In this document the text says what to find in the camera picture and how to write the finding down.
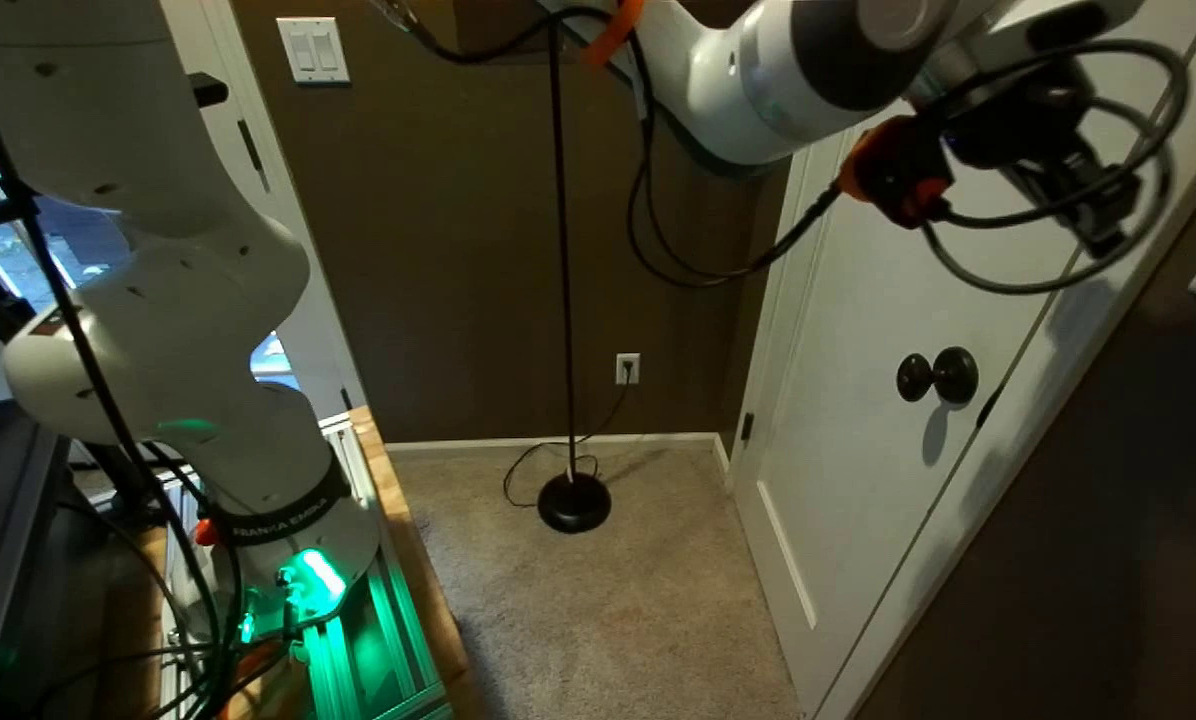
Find wooden platform edge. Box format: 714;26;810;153
350;406;497;720

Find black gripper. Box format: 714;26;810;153
944;61;1165;263

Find black lamp power cord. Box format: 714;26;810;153
499;392;629;518

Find white door jamb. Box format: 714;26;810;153
158;0;369;419

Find black door knob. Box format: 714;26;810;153
893;343;984;413

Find white panel door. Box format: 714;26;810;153
730;0;1196;718

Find black camera bar on stand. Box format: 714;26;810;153
183;67;232;113

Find black floor lamp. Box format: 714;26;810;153
538;10;615;537

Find white baseboard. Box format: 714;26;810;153
382;429;735;471

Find green lit aluminium base frame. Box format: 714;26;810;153
236;540;455;720

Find white double light switch plate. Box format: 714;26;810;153
273;14;355;87

